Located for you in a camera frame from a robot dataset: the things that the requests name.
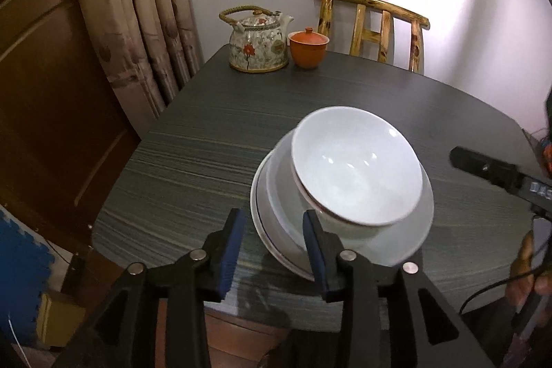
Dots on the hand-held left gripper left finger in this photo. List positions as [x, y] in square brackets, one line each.
[228, 260]

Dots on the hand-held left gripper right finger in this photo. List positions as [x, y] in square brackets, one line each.
[312, 251]

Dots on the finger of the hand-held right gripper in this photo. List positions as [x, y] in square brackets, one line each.
[483, 167]

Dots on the white plate with pink flowers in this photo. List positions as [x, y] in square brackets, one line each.
[253, 200]

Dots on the white plate with crimson rose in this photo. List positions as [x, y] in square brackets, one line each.
[388, 243]

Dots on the medium white bowl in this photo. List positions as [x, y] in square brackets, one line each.
[358, 165]

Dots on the person's right hand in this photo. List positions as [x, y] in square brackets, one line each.
[524, 260]

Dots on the yellow box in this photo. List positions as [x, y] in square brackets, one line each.
[60, 316]

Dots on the wooden chair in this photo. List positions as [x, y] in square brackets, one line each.
[371, 3]

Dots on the orange lidded cup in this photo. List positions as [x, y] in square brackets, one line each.
[308, 51]

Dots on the blue foam mat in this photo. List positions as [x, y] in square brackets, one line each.
[21, 273]

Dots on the floral ceramic teapot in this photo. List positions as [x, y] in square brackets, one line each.
[254, 49]

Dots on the brown wooden door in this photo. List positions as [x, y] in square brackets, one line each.
[51, 92]

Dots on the beige patterned curtain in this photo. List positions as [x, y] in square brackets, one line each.
[142, 6]

